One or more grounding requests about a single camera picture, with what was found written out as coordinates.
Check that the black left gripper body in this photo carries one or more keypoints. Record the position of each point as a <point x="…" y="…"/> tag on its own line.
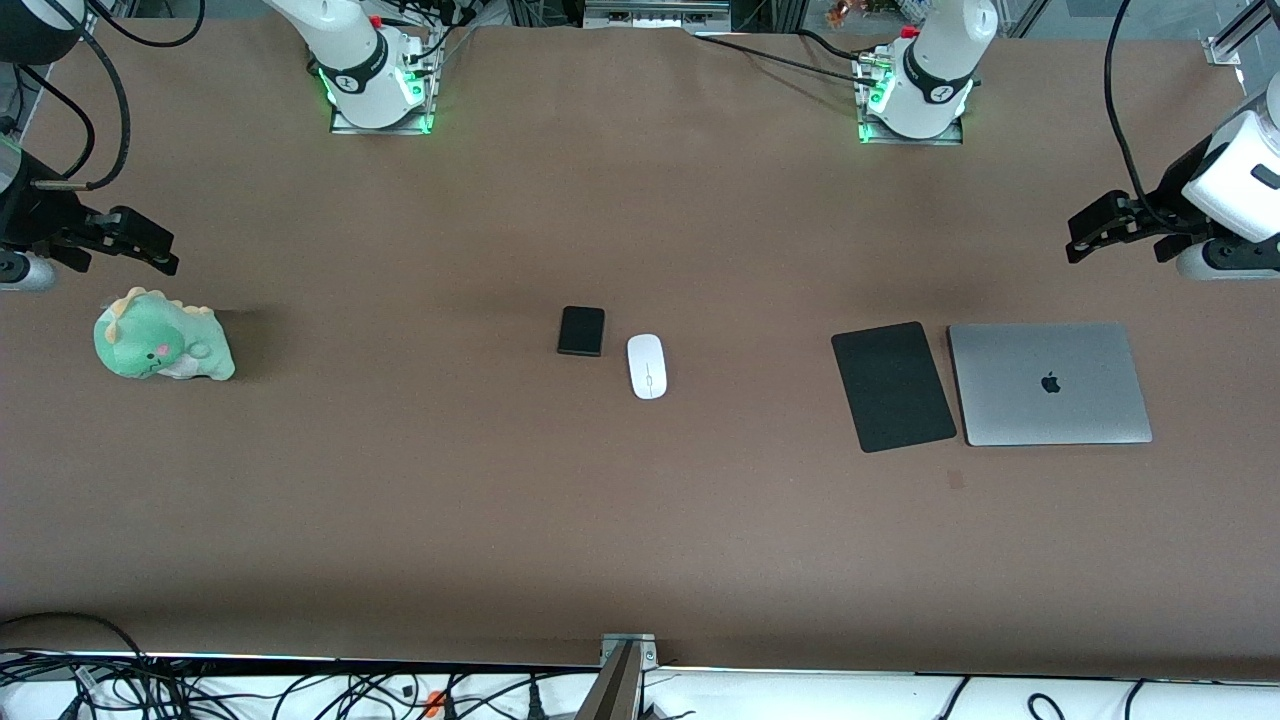
<point x="1172" y="203"/>

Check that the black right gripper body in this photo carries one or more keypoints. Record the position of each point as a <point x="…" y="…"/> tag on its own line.
<point x="30" y="215"/>

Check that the black phone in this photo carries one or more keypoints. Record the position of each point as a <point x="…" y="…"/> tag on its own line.
<point x="581" y="331"/>

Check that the white computer mouse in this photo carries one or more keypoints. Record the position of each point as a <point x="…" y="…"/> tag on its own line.
<point x="647" y="366"/>

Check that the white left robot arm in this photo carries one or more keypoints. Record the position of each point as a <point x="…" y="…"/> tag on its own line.
<point x="935" y="70"/>

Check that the black mouse pad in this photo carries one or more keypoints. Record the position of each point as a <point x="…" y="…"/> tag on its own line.
<point x="893" y="387"/>

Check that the green dinosaur plush toy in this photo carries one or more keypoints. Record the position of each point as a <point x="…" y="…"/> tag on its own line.
<point x="160" y="350"/>

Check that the silver laptop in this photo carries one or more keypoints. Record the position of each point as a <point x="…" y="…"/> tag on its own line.
<point x="1050" y="384"/>

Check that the metal rack with sockets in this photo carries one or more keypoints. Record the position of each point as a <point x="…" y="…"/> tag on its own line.
<point x="655" y="14"/>

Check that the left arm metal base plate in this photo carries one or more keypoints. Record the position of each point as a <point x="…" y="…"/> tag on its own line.
<point x="950" y="138"/>

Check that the aluminium frame corner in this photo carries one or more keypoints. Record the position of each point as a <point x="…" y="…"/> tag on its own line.
<point x="1235" y="40"/>

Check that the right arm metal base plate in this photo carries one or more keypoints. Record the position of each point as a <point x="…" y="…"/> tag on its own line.
<point x="345" y="125"/>

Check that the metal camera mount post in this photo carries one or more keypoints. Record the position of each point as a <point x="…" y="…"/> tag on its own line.
<point x="620" y="680"/>

